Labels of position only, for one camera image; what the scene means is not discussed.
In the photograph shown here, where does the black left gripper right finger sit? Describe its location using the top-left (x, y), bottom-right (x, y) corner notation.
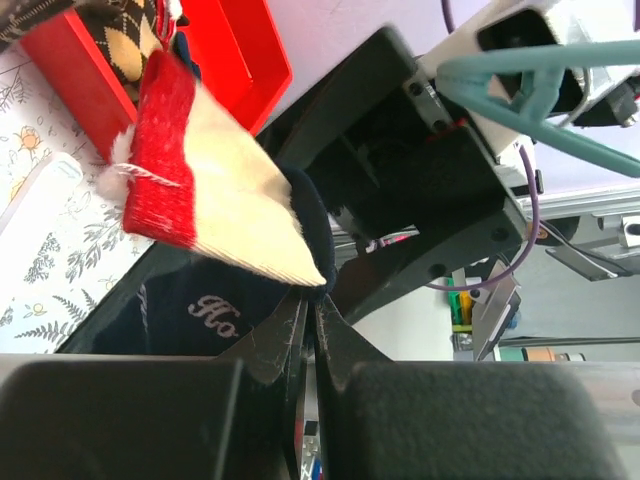
top-left (315, 299), bottom-right (626, 479)

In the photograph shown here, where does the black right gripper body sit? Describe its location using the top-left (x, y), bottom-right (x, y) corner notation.
top-left (259, 26), bottom-right (527, 323)

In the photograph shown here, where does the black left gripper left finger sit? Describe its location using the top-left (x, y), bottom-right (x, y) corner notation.
top-left (1, 294), bottom-right (307, 479)

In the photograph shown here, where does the navy sock red cuff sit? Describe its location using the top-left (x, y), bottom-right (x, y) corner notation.
top-left (62, 48), bottom-right (339, 359)

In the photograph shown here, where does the dark navy sock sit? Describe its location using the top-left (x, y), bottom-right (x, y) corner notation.
top-left (172, 31), bottom-right (202, 80)

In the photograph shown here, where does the teal clothes peg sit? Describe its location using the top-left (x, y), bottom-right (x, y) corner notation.
top-left (435, 40), bottom-right (639, 178)

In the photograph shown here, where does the red plastic tray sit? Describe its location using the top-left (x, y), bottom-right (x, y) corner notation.
top-left (18, 0), bottom-right (294, 166)

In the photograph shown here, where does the floral table mat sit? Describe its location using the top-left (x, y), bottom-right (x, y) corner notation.
top-left (1, 46), bottom-right (151, 354)

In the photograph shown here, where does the white stand base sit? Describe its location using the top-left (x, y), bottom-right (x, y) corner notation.
top-left (1, 152), bottom-right (83, 240)

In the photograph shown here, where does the brown argyle sock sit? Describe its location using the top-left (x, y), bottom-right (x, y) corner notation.
top-left (77, 0), bottom-right (165, 101)

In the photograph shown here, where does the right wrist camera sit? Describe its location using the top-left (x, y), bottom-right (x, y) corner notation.
top-left (419, 1), bottom-right (639, 178)

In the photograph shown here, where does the aluminium frame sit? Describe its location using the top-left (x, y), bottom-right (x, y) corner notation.
top-left (539, 182), bottom-right (639, 282)

